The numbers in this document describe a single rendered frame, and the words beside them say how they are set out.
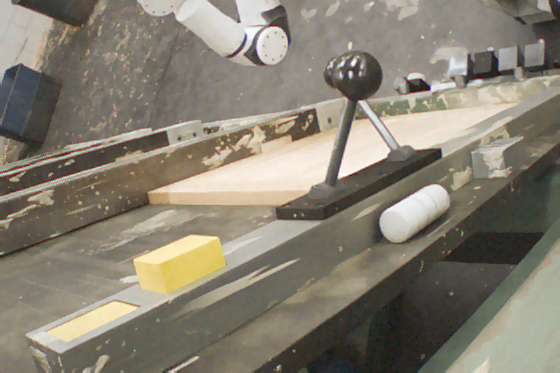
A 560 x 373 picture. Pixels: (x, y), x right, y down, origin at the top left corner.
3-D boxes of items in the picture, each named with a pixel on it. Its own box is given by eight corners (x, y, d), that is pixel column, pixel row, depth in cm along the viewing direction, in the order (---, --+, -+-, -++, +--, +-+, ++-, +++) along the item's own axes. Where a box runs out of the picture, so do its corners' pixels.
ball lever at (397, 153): (430, 152, 56) (353, 45, 59) (411, 161, 54) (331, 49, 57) (405, 172, 59) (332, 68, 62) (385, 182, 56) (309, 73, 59)
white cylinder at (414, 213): (411, 244, 46) (454, 213, 52) (406, 209, 46) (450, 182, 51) (381, 243, 48) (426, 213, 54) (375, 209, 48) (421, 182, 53)
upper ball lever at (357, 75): (355, 208, 49) (398, 58, 43) (328, 223, 46) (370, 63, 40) (321, 187, 51) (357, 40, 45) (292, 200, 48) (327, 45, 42)
